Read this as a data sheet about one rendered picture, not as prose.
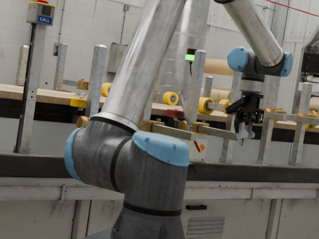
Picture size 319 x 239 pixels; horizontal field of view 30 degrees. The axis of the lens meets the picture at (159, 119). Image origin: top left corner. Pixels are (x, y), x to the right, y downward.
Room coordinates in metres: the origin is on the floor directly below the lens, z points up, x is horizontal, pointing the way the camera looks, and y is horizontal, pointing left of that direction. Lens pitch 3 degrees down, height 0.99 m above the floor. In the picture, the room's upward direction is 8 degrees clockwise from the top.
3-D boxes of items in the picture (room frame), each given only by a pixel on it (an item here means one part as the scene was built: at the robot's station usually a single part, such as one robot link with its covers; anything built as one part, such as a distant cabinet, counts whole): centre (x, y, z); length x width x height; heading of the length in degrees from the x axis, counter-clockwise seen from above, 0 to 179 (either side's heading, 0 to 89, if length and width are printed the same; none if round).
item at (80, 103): (2.37, 0.32, 0.85); 0.08 x 0.08 x 0.11
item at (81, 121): (2.24, 0.24, 0.82); 0.13 x 0.06 x 0.05; 129
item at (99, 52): (2.23, 0.26, 0.88); 0.03 x 0.03 x 0.48; 39
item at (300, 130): (3.01, -0.71, 0.89); 0.03 x 0.03 x 0.48; 39
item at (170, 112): (2.68, -0.07, 0.85); 0.08 x 0.08 x 0.11
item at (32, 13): (2.06, 0.46, 1.18); 0.07 x 0.07 x 0.08; 39
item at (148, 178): (1.51, -0.01, 0.79); 0.17 x 0.15 x 0.18; 58
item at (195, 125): (2.56, -0.15, 0.85); 0.13 x 0.06 x 0.05; 129
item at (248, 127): (2.35, -0.36, 0.86); 0.06 x 0.03 x 0.09; 39
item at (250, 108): (2.34, -0.35, 0.97); 0.09 x 0.08 x 0.12; 39
